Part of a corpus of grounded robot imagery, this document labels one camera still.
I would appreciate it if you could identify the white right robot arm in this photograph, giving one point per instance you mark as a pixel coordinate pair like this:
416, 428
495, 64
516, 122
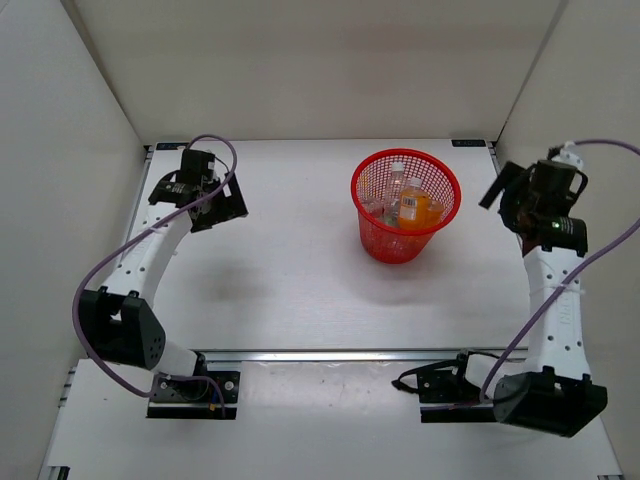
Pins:
554, 391

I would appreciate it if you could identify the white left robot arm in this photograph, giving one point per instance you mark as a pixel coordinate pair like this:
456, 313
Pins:
117, 319

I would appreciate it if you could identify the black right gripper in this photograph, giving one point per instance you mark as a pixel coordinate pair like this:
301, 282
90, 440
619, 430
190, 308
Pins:
518, 184

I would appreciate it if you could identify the orange juice bottle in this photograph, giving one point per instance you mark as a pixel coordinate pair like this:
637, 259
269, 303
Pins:
417, 209

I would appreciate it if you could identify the black corner label left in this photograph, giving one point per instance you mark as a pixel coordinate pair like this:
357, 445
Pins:
170, 146

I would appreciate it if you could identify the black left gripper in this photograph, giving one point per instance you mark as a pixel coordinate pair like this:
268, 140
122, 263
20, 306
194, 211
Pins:
232, 206

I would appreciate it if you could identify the aluminium table edge rail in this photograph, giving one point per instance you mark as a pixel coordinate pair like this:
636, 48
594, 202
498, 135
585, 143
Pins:
330, 356

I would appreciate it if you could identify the black corner label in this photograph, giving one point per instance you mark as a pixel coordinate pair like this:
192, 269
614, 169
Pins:
468, 143
170, 146

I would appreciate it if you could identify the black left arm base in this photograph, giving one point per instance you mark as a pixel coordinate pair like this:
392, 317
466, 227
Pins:
197, 400

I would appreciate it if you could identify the large clear plastic bottle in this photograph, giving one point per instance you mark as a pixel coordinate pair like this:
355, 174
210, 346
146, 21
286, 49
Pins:
386, 208

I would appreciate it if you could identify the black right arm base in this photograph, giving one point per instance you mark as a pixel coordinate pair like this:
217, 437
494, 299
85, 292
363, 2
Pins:
445, 396

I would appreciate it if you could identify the red mesh waste bin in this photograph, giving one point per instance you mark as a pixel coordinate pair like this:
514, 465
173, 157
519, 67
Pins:
390, 244

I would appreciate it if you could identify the black corner label right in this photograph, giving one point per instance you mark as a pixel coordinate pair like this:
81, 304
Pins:
468, 143

